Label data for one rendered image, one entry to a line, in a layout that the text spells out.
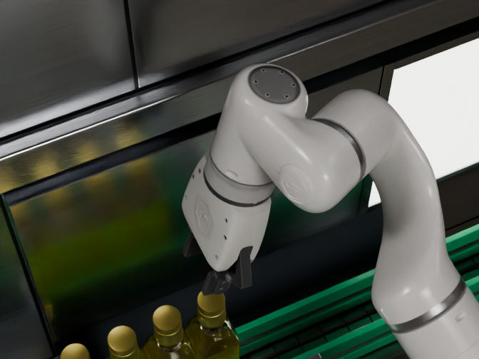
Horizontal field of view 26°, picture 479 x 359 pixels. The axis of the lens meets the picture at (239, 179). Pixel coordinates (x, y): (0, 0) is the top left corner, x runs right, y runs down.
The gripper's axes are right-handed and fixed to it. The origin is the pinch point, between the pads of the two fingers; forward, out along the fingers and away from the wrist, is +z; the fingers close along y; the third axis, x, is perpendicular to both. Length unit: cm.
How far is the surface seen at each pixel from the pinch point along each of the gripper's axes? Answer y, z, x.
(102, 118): -13.1, -12.3, -9.7
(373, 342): 3.7, 27.0, 31.3
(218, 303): 1.0, 8.5, 2.9
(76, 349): -0.5, 13.0, -13.9
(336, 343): 3.8, 23.4, 23.5
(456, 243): -4, 19, 47
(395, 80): -12.6, -10.5, 29.2
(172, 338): 1.7, 12.6, -2.7
